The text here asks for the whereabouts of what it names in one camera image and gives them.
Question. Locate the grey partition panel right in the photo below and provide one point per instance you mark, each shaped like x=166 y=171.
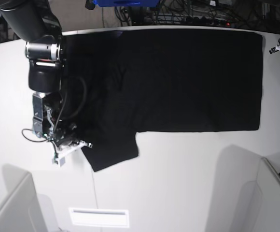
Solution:
x=263 y=211

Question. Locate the black power strip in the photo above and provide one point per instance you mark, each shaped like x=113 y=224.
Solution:
x=205 y=21

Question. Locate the blue box behind table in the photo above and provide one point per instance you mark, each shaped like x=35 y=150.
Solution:
x=131 y=3

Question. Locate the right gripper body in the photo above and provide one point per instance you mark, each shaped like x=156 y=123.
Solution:
x=64 y=135

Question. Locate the grey partition panel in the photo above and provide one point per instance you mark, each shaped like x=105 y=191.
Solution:
x=20 y=210
x=263 y=211

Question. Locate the grey partition panel left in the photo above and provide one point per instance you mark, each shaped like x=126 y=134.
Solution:
x=20 y=210

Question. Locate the black T-shirt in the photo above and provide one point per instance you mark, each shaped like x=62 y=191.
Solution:
x=164 y=80

